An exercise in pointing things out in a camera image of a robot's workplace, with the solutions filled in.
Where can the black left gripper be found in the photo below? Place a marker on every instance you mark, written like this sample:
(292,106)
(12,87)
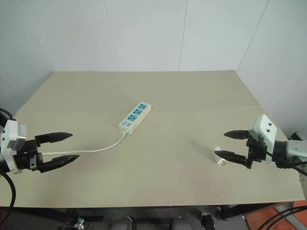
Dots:
(27,160)

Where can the dark grey rounded shape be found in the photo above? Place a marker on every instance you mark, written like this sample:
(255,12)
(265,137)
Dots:
(121,224)

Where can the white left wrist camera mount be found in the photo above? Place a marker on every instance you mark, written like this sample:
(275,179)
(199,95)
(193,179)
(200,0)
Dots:
(10,139)

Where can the silver caster wheel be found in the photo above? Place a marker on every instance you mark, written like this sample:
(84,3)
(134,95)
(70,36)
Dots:
(79,222)

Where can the white power strip blue sockets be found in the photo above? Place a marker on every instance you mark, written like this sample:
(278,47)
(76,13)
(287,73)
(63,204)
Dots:
(134,118)

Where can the black table frame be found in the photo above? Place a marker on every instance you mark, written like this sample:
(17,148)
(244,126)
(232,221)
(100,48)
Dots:
(48,216)

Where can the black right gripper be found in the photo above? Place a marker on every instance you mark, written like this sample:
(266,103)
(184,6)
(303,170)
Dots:
(257,151)

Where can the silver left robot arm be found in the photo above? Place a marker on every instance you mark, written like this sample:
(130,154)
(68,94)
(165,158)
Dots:
(3,117)

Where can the white plug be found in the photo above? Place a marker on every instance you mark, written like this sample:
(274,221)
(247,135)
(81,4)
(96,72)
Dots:
(217,158)

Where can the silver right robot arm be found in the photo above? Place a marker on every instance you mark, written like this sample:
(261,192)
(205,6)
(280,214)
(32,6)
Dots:
(293,149)

